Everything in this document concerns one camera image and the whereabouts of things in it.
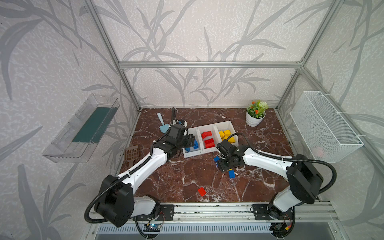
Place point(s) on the red lego brick front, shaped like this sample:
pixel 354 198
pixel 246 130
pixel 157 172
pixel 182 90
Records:
pixel 202 191

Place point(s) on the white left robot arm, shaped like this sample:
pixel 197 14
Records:
pixel 116 202

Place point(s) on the long red lego brick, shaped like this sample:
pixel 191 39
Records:
pixel 209 143

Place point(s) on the white wire basket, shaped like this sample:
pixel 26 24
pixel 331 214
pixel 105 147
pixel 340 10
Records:
pixel 325 131

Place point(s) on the white left bin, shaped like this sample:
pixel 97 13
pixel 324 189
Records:
pixel 196 149

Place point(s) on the white right bin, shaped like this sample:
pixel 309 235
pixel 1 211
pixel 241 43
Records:
pixel 226 129

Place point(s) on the green artificial plant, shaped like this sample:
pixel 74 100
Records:
pixel 257 109

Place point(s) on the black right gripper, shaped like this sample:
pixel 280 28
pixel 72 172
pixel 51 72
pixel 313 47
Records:
pixel 226 165

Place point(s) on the small red lego brick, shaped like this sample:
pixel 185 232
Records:
pixel 205 135

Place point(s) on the white plant pot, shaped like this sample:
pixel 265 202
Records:
pixel 253 122

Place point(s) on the white middle bin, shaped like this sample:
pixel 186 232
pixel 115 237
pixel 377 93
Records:
pixel 209 137

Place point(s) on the yellow lego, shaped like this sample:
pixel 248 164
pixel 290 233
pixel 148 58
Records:
pixel 222 134
pixel 227 133

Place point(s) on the clear wall shelf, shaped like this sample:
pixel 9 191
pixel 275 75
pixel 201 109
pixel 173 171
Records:
pixel 79 138

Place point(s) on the blue lego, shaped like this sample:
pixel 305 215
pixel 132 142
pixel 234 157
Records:
pixel 196 144

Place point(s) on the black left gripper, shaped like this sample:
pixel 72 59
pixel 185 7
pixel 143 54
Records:
pixel 189 142

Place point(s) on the light blue scoop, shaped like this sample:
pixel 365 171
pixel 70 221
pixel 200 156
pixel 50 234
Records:
pixel 164 127

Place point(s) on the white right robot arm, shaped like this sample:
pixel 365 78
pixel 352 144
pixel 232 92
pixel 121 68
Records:
pixel 303 178

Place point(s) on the white bin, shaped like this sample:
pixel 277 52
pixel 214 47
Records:
pixel 209 137
pixel 226 129
pixel 196 149

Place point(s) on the brown slotted scoop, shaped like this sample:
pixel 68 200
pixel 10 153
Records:
pixel 131 155

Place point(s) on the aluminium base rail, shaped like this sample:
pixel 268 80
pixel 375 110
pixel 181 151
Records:
pixel 224 218

